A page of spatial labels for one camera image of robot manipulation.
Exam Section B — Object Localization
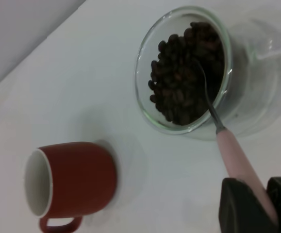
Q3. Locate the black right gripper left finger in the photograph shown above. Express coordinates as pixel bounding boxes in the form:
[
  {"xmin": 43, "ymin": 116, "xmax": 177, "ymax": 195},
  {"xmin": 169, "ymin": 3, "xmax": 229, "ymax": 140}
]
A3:
[{"xmin": 218, "ymin": 177, "xmax": 279, "ymax": 233}]

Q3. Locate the dark coffee beans pile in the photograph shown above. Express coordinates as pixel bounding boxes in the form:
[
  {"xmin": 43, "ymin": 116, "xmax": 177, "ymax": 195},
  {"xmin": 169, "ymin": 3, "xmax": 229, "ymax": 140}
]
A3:
[{"xmin": 148, "ymin": 21, "xmax": 226, "ymax": 127}]

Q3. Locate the clear glass handled cup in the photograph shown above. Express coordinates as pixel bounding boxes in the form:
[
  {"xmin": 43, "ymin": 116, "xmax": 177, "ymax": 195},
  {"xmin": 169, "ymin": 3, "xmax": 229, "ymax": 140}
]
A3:
[{"xmin": 133, "ymin": 5, "xmax": 281, "ymax": 142}]

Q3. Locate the metal spoon pink handle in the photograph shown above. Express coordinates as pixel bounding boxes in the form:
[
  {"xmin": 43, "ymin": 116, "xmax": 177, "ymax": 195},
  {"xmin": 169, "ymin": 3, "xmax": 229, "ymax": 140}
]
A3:
[{"xmin": 191, "ymin": 56, "xmax": 280, "ymax": 224}]

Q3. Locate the red ceramic mug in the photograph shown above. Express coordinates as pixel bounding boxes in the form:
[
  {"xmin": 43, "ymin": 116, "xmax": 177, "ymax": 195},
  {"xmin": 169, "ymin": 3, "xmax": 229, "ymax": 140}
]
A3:
[{"xmin": 24, "ymin": 141, "xmax": 118, "ymax": 233}]

